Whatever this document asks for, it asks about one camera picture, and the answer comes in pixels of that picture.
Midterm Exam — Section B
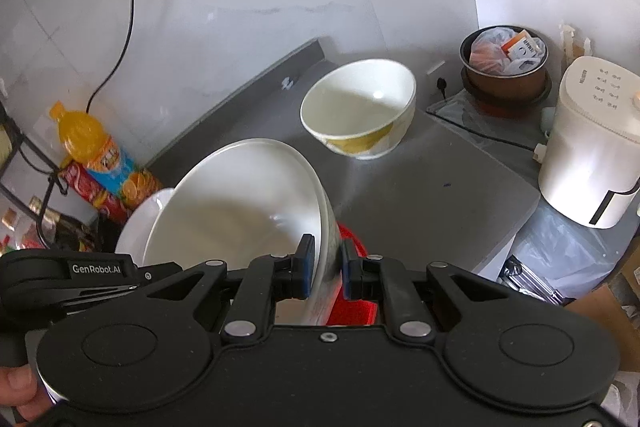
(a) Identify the white Sweet Bakery plate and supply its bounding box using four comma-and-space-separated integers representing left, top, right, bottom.
143, 139, 341, 325

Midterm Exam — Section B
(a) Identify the cream bowl yellow pattern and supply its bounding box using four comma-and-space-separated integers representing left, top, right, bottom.
299, 58, 416, 160

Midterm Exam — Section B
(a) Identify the person's hand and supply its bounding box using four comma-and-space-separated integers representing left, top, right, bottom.
0, 364, 53, 426

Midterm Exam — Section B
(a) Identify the dark soy sauce bottle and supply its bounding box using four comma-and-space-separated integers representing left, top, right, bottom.
42, 208, 101, 251

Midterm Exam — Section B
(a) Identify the red drink can upper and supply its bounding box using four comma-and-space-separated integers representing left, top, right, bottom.
58, 157, 129, 225

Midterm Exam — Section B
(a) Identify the orange juice bottle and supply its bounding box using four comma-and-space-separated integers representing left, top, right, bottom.
49, 101, 162, 210

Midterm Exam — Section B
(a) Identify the black metal rack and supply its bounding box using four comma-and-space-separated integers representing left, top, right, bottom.
1, 104, 68, 249

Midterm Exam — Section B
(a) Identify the cardboard box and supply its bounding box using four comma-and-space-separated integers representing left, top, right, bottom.
564, 250, 640, 373

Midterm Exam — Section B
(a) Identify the white electric cooker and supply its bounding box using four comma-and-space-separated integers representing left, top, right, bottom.
535, 56, 639, 229

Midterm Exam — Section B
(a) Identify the brown pot with bags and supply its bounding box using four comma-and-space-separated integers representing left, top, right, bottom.
459, 25, 552, 110

